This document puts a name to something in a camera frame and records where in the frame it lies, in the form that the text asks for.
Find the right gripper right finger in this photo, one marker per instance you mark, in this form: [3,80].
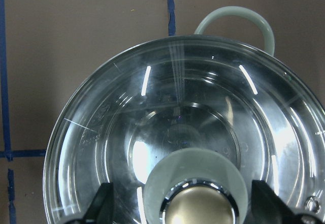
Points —
[267,207]

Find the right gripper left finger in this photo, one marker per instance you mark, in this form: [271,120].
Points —
[101,208]

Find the glass pot lid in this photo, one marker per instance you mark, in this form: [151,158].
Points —
[182,92]

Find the pale green electric pot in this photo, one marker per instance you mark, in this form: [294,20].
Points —
[302,50]

